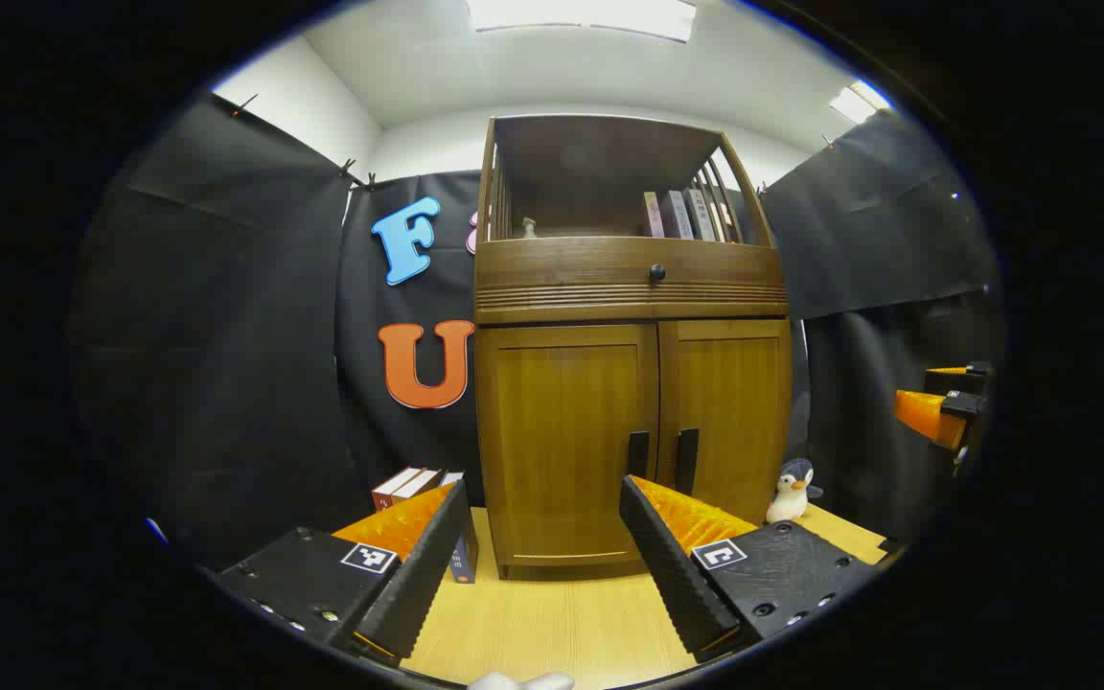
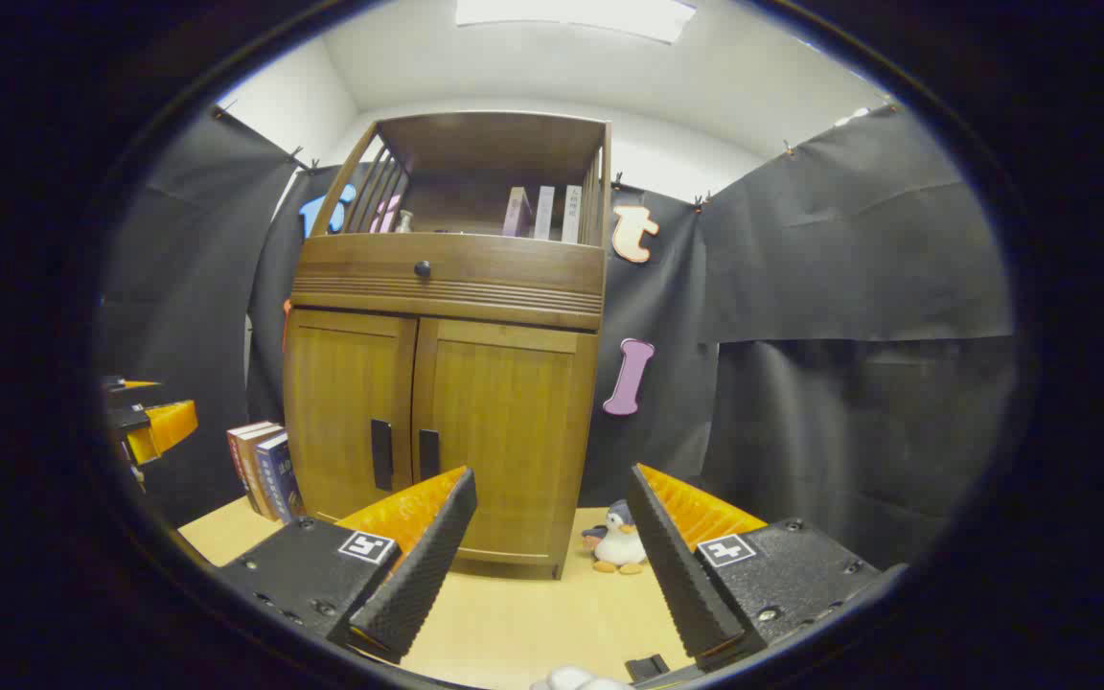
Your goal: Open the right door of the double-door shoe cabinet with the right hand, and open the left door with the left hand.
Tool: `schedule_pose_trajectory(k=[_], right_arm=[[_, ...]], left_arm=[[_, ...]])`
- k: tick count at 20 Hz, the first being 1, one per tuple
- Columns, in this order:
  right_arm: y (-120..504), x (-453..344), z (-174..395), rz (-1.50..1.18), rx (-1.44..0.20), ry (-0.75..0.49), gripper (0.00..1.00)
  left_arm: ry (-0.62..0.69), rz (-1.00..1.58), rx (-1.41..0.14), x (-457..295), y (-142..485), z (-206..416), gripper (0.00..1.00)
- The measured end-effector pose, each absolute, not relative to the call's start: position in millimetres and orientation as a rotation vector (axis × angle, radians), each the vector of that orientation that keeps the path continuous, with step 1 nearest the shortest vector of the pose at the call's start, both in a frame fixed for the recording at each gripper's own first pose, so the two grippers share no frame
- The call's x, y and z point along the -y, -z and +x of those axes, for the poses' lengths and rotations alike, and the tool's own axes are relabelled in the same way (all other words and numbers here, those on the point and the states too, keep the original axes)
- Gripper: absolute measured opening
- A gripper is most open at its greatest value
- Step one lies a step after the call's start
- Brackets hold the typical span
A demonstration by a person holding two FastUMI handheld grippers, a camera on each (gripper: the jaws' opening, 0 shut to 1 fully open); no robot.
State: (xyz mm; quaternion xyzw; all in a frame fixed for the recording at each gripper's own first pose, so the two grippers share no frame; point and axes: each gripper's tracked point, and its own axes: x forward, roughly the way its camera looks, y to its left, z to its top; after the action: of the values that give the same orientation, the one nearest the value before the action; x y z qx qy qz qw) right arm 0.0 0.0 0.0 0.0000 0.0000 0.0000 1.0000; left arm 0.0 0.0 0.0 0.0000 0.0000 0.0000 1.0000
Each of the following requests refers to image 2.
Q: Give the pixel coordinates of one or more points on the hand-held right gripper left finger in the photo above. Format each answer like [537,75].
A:
[418,565]

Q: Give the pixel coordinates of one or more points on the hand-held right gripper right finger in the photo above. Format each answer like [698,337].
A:
[681,575]

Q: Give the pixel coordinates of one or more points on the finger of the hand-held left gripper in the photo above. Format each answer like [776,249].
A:
[142,384]
[169,426]

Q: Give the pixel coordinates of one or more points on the wooden cabinet door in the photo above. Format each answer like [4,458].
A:
[514,431]
[336,412]

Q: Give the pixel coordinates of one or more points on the wooden double-door shoe cabinet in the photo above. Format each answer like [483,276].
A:
[475,144]

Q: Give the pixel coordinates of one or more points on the penguin plush toy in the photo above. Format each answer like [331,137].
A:
[621,546]

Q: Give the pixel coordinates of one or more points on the red and white book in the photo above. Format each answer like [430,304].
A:
[238,450]

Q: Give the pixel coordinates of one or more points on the brown book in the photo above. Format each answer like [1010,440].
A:
[253,465]

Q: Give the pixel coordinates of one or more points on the white fluffy object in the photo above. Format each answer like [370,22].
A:
[571,680]

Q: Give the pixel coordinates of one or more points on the black backdrop cloth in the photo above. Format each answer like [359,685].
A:
[849,240]

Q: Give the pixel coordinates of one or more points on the ceiling light panel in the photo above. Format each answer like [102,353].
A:
[571,14]

